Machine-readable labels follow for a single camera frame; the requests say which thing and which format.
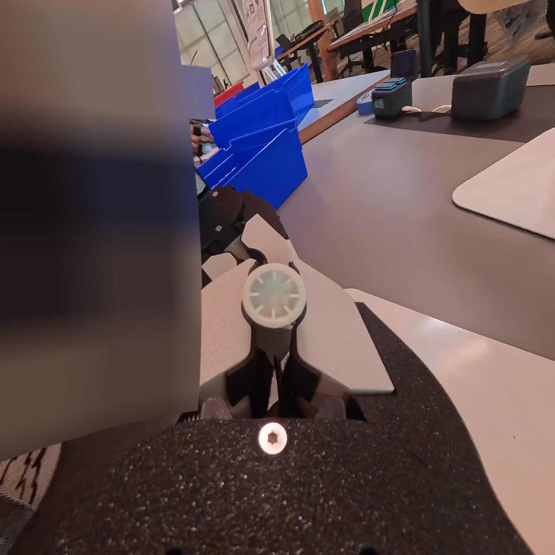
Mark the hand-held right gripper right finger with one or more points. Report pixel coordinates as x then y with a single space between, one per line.
342 347

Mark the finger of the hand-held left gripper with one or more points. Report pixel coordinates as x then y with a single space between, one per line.
269 243
221 269

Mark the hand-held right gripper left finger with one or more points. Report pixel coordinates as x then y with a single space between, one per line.
221 338

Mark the green dry erase marker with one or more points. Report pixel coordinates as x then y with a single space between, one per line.
274 297

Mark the blue plastic storage bin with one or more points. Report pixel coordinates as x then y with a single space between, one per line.
236 97
269 169
269 108

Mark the white whiteboard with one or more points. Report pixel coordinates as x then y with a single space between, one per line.
498 390

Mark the red plastic bin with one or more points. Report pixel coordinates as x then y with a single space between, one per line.
229 91

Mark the blue tape roll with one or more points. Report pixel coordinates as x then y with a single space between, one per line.
364 104

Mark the dark battery charger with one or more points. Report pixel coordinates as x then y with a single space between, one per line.
390 99

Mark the dark blue upright device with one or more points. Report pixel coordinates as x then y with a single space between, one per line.
403 65

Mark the white metal desk stand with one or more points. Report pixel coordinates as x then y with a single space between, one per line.
516 190

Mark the person's striped shirt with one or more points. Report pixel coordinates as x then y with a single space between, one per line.
26 477

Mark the green plastic bin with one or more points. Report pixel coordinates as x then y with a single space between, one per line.
379 9

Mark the grey box device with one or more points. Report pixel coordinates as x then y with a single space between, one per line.
490 89

